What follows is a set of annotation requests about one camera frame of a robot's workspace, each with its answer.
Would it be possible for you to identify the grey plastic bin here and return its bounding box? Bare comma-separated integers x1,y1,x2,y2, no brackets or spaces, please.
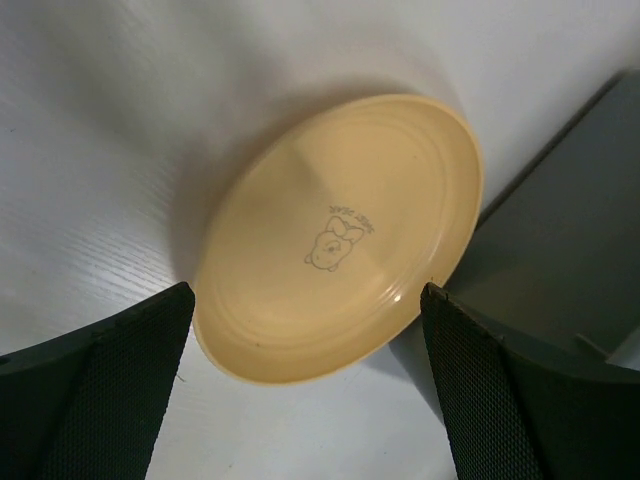
447,70,639,361

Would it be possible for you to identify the cream plate with bear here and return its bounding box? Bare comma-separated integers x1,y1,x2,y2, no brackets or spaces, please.
193,94,484,385

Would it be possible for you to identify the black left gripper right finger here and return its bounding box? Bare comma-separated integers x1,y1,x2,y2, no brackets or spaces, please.
420,283,639,479

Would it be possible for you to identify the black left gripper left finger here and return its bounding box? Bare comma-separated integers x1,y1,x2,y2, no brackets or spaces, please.
1,282,194,479

